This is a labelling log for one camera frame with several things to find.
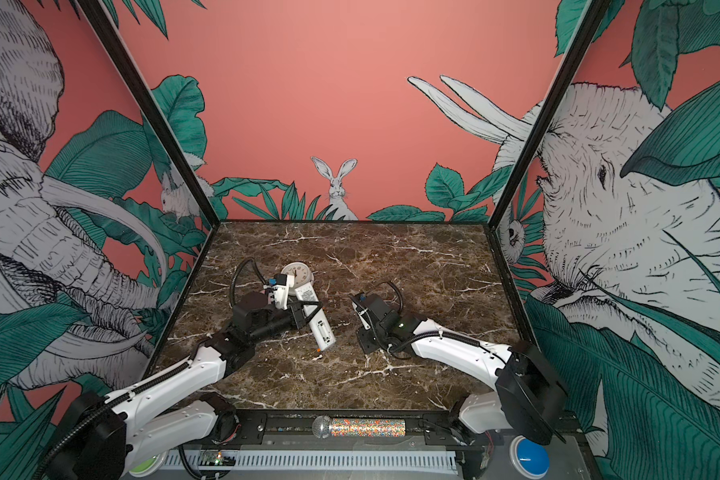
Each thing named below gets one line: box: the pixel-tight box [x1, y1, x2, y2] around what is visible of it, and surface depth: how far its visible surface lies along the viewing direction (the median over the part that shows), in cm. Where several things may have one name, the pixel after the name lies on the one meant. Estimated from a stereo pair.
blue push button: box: [509, 434, 551, 479], surface depth 70 cm
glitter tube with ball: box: [312, 415, 407, 439], surface depth 73 cm
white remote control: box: [294, 282, 336, 351], surface depth 79 cm
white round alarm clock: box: [281, 261, 314, 289], surface depth 103 cm
